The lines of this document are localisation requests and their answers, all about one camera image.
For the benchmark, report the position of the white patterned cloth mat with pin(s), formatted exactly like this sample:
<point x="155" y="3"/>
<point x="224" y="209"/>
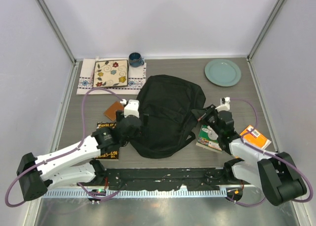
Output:
<point x="136" y="79"/>

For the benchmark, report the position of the light teal round plate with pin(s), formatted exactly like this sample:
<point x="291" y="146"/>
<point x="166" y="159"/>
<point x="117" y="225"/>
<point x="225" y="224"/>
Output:
<point x="222" y="72"/>

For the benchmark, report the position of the orange paperback book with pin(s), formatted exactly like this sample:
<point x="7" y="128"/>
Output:
<point x="251" y="136"/>

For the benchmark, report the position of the green coin book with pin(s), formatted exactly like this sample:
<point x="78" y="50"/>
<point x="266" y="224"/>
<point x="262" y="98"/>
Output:
<point x="207" y="138"/>

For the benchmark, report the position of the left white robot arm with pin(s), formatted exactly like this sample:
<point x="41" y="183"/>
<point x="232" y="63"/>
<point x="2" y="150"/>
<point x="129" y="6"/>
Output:
<point x="76" y="163"/>

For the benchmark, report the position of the floral square ceramic plate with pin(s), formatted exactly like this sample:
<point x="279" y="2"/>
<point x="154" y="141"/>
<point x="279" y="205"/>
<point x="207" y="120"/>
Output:
<point x="110" y="73"/>

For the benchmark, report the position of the black student backpack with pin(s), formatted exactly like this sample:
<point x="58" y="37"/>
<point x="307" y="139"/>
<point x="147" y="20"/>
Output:
<point x="166" y="104"/>

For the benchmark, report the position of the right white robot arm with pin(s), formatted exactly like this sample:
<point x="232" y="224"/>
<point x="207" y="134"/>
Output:
<point x="274" y="173"/>

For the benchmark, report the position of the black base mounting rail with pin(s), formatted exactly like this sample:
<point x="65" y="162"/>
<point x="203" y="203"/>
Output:
<point x="168" y="179"/>

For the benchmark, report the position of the colourful treehouse paperback book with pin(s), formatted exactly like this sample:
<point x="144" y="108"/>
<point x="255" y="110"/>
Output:
<point x="108" y="152"/>

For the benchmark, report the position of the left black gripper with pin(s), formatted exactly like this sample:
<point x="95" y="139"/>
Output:
<point x="138" y="131"/>

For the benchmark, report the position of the white slotted cable duct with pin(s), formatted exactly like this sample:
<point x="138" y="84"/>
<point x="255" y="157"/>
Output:
<point x="181" y="193"/>

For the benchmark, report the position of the dark blue ceramic cup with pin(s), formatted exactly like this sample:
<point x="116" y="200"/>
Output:
<point x="135" y="60"/>

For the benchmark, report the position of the brown leather wallet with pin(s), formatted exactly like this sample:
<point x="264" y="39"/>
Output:
<point x="110" y="113"/>

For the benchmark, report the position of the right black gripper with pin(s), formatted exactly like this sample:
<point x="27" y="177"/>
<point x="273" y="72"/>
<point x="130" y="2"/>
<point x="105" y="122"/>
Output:
<point x="202" y="114"/>

